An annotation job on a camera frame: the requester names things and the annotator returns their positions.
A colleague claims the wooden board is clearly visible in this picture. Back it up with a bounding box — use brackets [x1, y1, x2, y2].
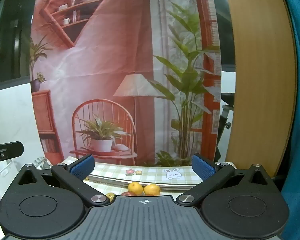
[224, 0, 298, 178]

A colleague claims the dark window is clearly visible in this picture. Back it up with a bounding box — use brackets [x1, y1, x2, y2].
[0, 0, 38, 90]

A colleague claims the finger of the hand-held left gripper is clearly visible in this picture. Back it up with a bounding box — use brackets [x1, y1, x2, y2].
[0, 141, 24, 159]

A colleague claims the printed room backdrop cloth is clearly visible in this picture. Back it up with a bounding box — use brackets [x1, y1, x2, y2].
[30, 0, 222, 167]

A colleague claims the white plastic box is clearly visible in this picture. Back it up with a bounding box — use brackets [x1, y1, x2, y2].
[0, 160, 18, 188]

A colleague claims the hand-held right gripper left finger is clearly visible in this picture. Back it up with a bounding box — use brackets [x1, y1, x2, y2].
[15, 154, 110, 207]

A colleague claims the metal wire rack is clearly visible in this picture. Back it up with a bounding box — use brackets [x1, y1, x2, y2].
[34, 157, 52, 170]

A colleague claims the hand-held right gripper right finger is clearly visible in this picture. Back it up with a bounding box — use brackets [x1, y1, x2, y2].
[176, 154, 273, 207]

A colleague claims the yellow lemon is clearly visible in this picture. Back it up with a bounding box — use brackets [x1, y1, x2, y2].
[128, 181, 143, 195]
[143, 184, 161, 196]

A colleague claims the checkered bunny tablecloth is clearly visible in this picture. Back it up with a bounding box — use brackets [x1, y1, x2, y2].
[62, 156, 204, 185]

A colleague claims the long metal pole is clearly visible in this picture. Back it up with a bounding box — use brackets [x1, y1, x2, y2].
[89, 175, 199, 191]

